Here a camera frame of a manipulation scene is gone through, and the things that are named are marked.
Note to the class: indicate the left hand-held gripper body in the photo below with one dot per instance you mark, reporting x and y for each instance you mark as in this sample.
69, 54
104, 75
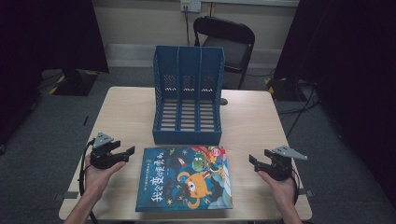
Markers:
102, 158

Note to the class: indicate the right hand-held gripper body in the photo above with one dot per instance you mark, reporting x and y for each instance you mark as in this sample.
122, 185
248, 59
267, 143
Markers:
280, 168

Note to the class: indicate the blue cartoon picture book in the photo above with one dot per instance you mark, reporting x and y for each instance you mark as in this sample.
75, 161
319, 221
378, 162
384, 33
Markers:
183, 180

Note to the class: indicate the blue plastic file rack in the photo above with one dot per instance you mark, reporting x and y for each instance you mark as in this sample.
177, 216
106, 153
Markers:
188, 77

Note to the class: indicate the person's left hand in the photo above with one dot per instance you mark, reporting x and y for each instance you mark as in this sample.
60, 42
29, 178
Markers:
96, 180

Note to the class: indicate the person's right hand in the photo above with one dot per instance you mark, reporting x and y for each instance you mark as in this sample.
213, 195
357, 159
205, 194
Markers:
283, 191

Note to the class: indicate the grey tape strip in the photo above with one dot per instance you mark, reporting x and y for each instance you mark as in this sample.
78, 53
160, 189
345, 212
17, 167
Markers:
67, 195
308, 193

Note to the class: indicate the black stand base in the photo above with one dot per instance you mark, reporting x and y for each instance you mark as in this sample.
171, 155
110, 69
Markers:
286, 90
74, 84

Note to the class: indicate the black round table grommet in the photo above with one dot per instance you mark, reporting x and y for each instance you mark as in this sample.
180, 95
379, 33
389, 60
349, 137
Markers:
223, 101

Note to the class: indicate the black curtain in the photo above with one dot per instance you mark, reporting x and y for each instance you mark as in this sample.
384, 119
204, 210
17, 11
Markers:
37, 46
351, 62

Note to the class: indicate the black folding chair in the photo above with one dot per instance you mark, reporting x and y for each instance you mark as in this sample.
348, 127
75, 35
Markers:
230, 34

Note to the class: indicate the white wall socket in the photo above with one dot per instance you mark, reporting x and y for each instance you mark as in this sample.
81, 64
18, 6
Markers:
190, 5

